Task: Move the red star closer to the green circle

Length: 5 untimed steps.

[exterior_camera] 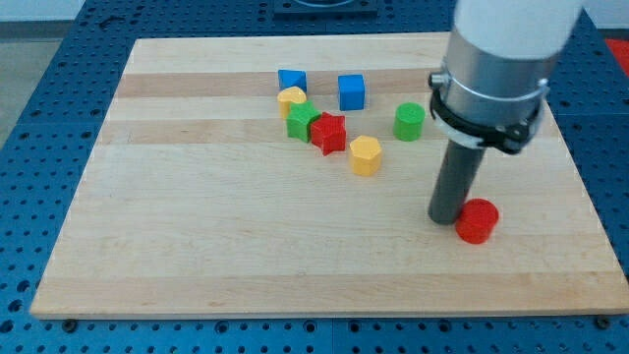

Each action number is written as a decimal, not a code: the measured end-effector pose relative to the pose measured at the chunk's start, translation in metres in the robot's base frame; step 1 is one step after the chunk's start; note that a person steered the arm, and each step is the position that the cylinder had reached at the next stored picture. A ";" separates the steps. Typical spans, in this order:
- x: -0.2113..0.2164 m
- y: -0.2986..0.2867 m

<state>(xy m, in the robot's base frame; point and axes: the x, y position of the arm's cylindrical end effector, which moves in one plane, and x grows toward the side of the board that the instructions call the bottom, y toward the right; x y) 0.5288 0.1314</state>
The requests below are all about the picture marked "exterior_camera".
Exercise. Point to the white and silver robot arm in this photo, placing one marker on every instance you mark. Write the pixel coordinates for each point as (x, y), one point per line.
(493, 79)

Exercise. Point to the red star block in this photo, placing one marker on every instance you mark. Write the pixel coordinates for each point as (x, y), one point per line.
(328, 133)

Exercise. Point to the green star block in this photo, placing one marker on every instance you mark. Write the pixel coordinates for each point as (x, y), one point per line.
(299, 120)

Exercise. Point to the yellow hexagon block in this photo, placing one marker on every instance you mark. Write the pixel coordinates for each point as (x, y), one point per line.
(365, 155)

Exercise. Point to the wooden board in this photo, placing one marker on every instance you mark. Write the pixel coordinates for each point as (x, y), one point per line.
(194, 203)

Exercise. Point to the yellow heart block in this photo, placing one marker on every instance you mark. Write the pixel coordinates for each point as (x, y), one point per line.
(288, 96)

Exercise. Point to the blue cube block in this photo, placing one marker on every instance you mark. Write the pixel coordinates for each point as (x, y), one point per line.
(351, 92)

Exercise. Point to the blue triangle block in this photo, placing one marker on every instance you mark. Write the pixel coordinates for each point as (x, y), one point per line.
(292, 78)

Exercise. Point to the green cylinder block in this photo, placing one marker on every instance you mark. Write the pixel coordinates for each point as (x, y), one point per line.
(409, 120)

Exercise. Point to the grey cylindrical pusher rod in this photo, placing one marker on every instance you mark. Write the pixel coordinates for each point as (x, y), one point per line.
(456, 175)

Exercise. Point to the red cylinder block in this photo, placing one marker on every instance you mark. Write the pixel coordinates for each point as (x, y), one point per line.
(476, 221)

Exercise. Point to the red object at right edge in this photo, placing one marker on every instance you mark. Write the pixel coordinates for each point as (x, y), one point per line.
(620, 50)

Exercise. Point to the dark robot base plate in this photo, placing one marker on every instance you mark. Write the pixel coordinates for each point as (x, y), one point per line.
(326, 8)

